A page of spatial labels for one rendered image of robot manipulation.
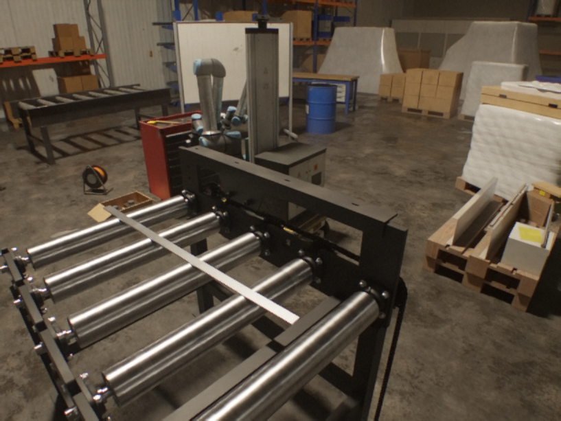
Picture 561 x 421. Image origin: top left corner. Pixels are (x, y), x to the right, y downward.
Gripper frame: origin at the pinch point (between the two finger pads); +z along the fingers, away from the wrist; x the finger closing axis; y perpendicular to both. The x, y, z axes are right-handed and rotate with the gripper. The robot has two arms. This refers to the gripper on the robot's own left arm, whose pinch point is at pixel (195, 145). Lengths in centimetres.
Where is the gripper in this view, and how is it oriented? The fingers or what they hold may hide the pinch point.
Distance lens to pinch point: 353.9
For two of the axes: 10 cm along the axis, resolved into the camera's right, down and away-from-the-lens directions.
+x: -7.2, 4.0, -5.6
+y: -6.6, -6.4, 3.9
